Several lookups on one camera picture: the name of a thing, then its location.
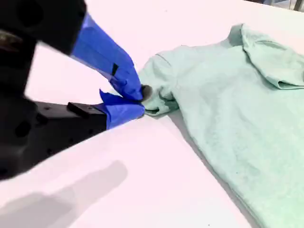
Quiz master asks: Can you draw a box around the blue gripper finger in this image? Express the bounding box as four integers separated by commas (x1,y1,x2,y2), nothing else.
14,0,153,102
35,89,146,164

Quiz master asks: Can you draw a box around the pale green T-shirt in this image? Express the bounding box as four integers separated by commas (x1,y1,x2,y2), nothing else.
139,23,304,228

